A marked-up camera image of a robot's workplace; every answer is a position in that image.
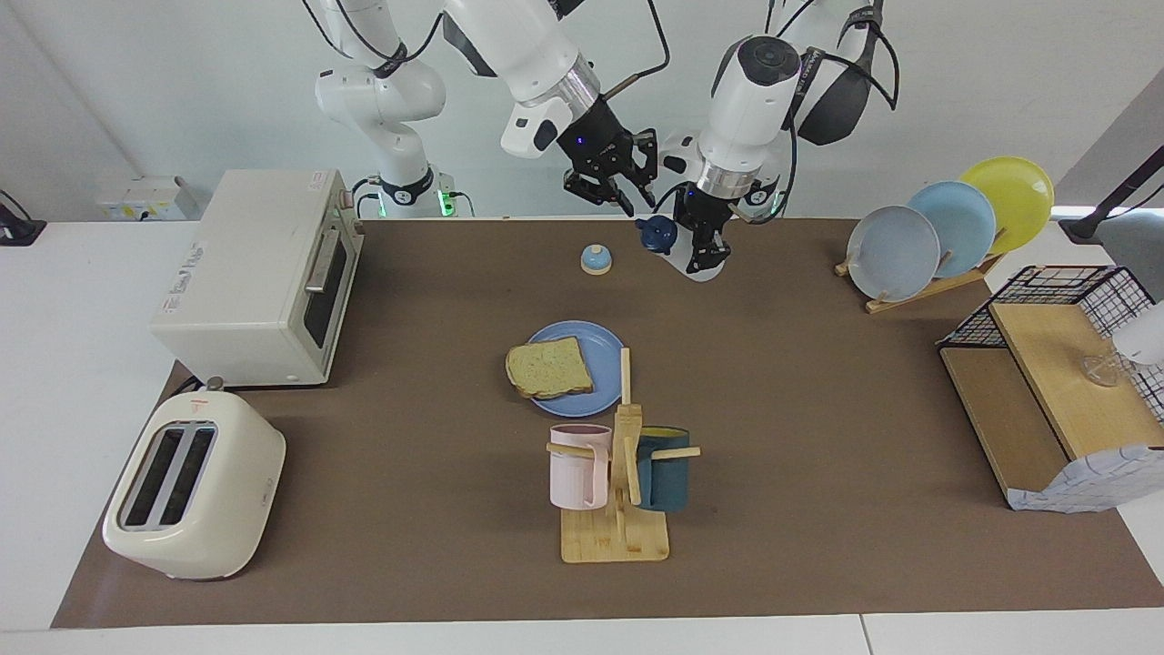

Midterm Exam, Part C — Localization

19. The pale grey plate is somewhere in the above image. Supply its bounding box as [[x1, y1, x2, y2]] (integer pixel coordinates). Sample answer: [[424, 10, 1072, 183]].
[[846, 205, 942, 303]]

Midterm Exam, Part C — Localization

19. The black clamp base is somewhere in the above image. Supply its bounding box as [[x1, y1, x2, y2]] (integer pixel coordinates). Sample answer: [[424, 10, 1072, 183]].
[[0, 189, 46, 247]]

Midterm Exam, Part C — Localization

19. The yellow plate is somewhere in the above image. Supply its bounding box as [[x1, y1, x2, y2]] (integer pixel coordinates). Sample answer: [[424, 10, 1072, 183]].
[[959, 156, 1056, 256]]

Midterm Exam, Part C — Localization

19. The blue round plate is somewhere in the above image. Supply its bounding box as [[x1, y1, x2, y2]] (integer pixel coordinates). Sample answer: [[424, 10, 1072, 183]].
[[526, 320, 628, 419]]

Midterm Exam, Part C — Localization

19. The light blue plate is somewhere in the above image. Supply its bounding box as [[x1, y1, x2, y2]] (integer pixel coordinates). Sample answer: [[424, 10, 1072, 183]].
[[907, 180, 998, 279]]

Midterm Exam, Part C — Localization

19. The white toaster oven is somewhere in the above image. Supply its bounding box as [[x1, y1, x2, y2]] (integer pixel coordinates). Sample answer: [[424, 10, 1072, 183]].
[[150, 168, 365, 388]]

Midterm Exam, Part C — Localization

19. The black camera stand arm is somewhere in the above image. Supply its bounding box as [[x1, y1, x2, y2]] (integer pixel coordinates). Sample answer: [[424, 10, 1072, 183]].
[[1059, 144, 1164, 245]]

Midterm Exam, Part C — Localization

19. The pink mug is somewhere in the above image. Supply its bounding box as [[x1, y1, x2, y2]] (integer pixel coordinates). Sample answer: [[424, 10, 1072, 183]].
[[548, 423, 613, 510]]

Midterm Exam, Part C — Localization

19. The bread slice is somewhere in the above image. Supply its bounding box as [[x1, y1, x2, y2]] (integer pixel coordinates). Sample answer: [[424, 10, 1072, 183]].
[[506, 337, 595, 401]]

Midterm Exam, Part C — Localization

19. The white power socket box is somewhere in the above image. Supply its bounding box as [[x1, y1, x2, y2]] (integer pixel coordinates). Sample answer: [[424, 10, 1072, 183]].
[[95, 176, 199, 222]]

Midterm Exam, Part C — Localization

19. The dark teal mug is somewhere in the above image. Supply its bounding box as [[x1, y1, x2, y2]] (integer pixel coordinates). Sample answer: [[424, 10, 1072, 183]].
[[634, 426, 692, 512]]

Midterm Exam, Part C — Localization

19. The black wire basket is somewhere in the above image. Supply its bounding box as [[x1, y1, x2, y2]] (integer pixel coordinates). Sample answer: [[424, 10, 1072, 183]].
[[937, 264, 1164, 428]]

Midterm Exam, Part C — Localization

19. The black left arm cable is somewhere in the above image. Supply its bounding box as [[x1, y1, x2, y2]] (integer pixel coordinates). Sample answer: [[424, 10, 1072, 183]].
[[768, 0, 901, 219]]

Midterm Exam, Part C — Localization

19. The cream toaster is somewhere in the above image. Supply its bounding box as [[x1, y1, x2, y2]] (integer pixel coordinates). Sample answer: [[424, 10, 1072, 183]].
[[102, 378, 287, 581]]

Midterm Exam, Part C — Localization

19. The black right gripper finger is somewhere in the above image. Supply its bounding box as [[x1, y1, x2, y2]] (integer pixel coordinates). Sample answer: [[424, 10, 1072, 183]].
[[564, 166, 612, 213], [618, 129, 660, 219]]

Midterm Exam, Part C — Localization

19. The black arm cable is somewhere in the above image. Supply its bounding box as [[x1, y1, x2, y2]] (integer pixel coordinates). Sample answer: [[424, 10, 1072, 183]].
[[768, 0, 901, 219], [600, 0, 672, 101]]

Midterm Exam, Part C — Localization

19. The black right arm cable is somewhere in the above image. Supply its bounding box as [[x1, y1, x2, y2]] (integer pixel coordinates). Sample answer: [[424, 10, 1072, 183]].
[[600, 0, 672, 101]]

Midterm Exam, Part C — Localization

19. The white grid patterned cloth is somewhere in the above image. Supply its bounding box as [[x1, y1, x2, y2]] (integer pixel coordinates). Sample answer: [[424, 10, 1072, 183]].
[[1007, 443, 1164, 515]]

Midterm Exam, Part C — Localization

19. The wooden shelf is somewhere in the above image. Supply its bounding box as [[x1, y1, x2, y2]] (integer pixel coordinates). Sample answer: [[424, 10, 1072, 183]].
[[939, 302, 1164, 512]]

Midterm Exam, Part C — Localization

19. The brown table mat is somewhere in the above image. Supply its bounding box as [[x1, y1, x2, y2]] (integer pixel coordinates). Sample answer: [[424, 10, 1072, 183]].
[[50, 217, 1164, 630]]

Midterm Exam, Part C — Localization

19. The clear glass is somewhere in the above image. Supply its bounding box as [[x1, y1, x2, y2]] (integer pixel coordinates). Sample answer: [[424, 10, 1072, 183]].
[[1080, 300, 1164, 389]]

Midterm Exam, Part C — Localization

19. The white bottle with blue cap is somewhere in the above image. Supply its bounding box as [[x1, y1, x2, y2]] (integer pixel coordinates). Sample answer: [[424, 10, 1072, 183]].
[[635, 216, 728, 283]]

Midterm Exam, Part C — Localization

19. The wooden mug tree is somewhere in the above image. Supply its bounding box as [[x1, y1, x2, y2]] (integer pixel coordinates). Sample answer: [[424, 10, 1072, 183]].
[[546, 348, 703, 565]]

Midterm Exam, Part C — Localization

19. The wooden plate rack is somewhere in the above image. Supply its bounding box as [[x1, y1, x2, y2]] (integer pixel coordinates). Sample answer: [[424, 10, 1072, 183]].
[[834, 250, 1006, 315]]

